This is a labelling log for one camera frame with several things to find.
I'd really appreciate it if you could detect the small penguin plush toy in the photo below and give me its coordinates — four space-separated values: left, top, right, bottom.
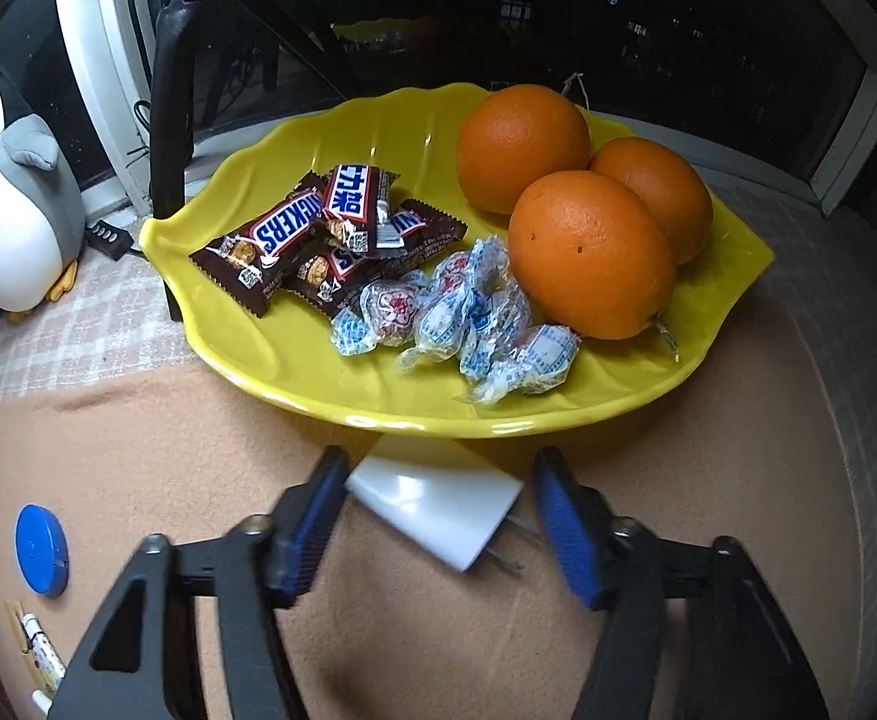
0 115 86 316

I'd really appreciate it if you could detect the orange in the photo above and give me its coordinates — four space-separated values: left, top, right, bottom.
508 171 678 341
455 84 591 215
588 137 714 266

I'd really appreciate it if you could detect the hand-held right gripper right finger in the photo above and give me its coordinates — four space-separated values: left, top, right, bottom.
532 446 833 720

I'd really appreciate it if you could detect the black power strip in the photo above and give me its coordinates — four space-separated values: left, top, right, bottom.
84 221 139 260

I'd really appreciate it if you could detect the wooden clothespin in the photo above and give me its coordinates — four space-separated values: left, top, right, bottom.
4 600 38 691

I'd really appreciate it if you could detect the pile of wrapped candies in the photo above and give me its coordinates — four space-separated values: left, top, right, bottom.
329 236 582 406

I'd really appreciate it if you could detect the black tripod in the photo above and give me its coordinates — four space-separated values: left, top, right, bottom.
145 0 360 323

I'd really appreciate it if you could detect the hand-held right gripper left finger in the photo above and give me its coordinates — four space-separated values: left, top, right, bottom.
52 446 353 720

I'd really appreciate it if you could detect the white patterned lighter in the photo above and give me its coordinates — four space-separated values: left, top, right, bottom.
22 613 68 691

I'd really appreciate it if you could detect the yellow leaf-shaped plate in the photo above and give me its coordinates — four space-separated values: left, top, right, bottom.
138 82 776 440

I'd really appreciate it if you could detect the white plug charger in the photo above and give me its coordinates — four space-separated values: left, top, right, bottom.
344 439 540 575

